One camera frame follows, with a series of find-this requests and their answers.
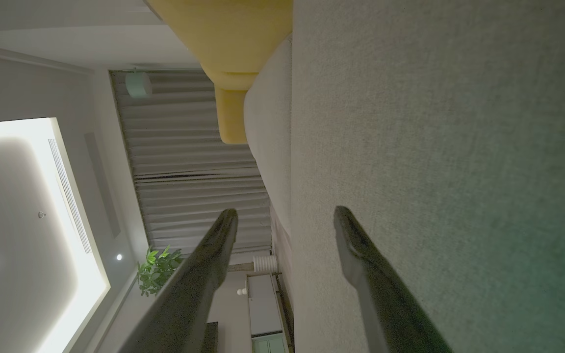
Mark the green potted plant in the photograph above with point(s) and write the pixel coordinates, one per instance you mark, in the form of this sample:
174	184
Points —
157	272

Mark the white low cabinet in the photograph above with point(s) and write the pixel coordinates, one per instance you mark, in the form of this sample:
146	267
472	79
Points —
263	304

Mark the white round wall speaker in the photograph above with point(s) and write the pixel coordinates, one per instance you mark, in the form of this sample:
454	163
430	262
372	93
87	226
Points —
138	84

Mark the white ribbed plant pot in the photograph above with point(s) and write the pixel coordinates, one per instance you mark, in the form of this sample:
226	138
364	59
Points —
265	264

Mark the long grey sofa seat cushion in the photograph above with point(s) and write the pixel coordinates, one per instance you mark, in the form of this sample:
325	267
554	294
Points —
270	127

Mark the yellow sofa backrest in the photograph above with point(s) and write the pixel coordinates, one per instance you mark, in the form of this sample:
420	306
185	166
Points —
228	34

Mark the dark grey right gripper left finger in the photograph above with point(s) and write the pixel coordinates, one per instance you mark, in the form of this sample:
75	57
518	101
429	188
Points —
189	294

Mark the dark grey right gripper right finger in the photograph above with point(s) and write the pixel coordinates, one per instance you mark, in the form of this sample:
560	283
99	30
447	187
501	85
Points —
385	304

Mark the grey pleated curtain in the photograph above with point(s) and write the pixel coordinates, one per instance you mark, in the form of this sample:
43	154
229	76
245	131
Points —
184	147

